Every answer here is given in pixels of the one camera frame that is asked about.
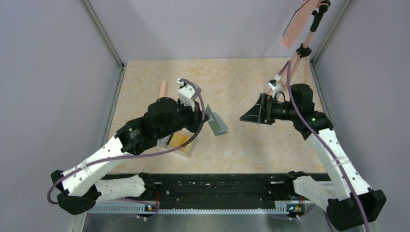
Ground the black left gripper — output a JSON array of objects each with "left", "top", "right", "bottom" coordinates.
[{"left": 157, "top": 98, "right": 210, "bottom": 139}]

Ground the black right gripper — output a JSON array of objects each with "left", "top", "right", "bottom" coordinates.
[{"left": 240, "top": 93, "right": 298, "bottom": 125}]

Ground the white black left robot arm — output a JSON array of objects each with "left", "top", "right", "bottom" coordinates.
[{"left": 50, "top": 97, "right": 208, "bottom": 215}]

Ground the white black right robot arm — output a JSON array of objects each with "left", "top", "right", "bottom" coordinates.
[{"left": 240, "top": 84, "right": 386, "bottom": 231}]

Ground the gold VIP credit card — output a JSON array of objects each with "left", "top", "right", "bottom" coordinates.
[{"left": 167, "top": 133, "right": 192, "bottom": 153}]

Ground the clear plastic card box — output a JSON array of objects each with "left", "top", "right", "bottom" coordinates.
[{"left": 157, "top": 130, "right": 198, "bottom": 158}]

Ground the pink tripod stand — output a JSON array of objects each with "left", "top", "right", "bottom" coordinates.
[{"left": 266, "top": 0, "right": 331, "bottom": 94}]

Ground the pink flat panel on tripod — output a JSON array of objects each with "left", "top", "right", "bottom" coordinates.
[{"left": 281, "top": 0, "right": 319, "bottom": 49}]

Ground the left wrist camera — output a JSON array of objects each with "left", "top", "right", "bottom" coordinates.
[{"left": 177, "top": 78, "right": 198, "bottom": 111}]

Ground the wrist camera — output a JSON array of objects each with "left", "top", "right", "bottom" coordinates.
[
  {"left": 177, "top": 78, "right": 198, "bottom": 111},
  {"left": 267, "top": 75, "right": 283, "bottom": 97}
]

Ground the pink cylindrical handle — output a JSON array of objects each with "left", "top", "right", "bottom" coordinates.
[{"left": 158, "top": 80, "right": 167, "bottom": 99}]

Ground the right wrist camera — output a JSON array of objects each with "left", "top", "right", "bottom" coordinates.
[{"left": 267, "top": 75, "right": 283, "bottom": 97}]

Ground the grey slotted cable duct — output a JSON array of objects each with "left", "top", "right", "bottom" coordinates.
[{"left": 88, "top": 203, "right": 289, "bottom": 215}]

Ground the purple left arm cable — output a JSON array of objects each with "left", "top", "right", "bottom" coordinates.
[{"left": 47, "top": 78, "right": 206, "bottom": 221}]

